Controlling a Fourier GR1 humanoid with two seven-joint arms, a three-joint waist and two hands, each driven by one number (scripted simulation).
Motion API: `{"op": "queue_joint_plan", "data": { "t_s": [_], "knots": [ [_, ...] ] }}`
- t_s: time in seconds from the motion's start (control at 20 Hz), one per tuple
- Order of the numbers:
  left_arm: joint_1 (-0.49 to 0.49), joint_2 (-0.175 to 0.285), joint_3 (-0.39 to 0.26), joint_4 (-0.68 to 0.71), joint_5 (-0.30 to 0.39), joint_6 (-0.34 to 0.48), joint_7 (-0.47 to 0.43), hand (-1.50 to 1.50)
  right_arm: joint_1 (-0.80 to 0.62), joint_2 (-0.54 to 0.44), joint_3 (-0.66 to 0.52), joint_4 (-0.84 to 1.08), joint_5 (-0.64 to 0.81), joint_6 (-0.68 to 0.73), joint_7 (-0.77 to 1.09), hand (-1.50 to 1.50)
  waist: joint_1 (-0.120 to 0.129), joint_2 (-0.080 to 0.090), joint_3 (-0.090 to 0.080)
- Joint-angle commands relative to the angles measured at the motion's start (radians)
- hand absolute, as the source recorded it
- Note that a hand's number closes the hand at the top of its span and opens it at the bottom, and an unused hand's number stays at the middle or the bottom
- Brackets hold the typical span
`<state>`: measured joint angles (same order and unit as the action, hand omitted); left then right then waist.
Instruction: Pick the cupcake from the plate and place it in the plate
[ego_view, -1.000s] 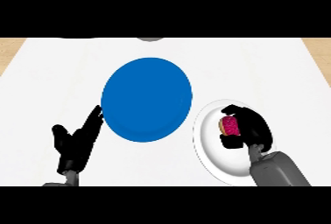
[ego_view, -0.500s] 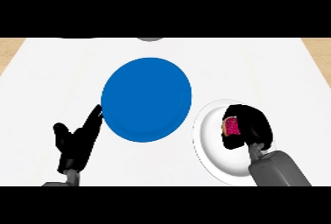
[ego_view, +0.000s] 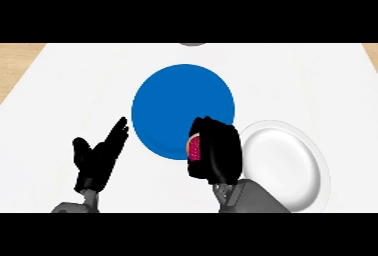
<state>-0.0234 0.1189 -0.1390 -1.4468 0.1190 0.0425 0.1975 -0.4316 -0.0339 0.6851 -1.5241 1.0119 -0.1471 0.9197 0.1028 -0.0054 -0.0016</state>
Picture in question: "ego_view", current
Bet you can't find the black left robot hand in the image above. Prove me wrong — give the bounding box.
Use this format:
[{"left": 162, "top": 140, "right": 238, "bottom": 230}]
[{"left": 71, "top": 116, "right": 131, "bottom": 194}]

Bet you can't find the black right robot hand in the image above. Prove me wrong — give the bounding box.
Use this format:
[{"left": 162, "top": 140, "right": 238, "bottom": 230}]
[{"left": 186, "top": 116, "right": 244, "bottom": 185}]

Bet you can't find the pink cupcake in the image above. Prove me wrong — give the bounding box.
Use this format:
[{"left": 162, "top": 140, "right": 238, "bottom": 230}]
[{"left": 185, "top": 132, "right": 204, "bottom": 162}]

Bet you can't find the white round plate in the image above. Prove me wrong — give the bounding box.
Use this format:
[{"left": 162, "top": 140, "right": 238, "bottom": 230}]
[{"left": 238, "top": 119, "right": 331, "bottom": 213}]

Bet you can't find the blue round plate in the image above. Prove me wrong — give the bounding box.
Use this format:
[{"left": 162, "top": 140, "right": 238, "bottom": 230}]
[{"left": 130, "top": 63, "right": 236, "bottom": 161}]

